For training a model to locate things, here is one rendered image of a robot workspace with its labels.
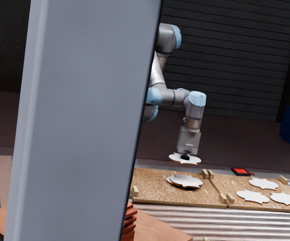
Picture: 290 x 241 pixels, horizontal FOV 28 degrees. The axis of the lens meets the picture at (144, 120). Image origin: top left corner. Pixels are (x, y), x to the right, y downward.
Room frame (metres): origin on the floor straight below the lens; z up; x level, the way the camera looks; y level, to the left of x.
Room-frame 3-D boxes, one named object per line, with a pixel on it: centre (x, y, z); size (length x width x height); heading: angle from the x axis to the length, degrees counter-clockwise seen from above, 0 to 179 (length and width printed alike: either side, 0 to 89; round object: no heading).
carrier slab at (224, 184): (2.53, -0.58, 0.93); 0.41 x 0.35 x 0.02; 105
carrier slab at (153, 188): (2.41, -0.17, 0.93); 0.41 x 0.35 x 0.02; 104
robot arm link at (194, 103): (2.46, -0.21, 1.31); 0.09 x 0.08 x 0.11; 27
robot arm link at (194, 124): (2.46, -0.21, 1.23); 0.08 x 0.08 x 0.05
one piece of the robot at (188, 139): (2.45, -0.21, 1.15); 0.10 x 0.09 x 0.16; 7
